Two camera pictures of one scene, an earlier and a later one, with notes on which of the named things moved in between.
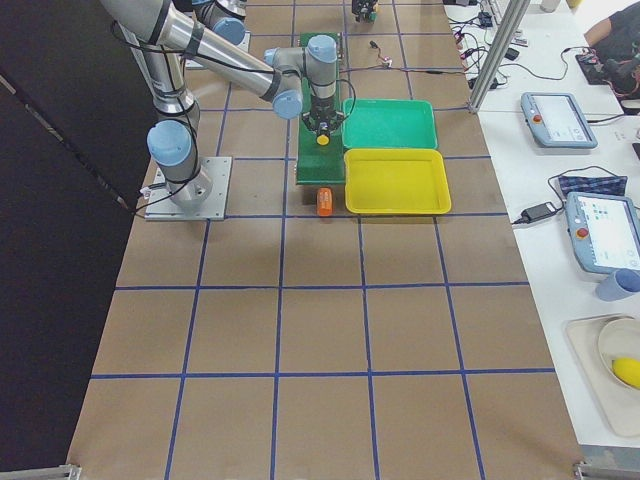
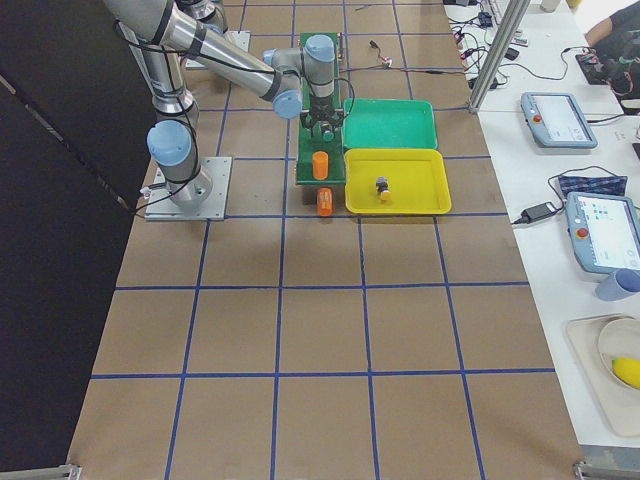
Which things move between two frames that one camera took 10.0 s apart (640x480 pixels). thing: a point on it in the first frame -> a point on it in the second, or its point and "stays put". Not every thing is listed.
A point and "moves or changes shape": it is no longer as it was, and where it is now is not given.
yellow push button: [323, 140] moves or changes shape
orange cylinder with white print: [325, 202] stays put
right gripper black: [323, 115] stays put
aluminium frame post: [501, 56] stays put
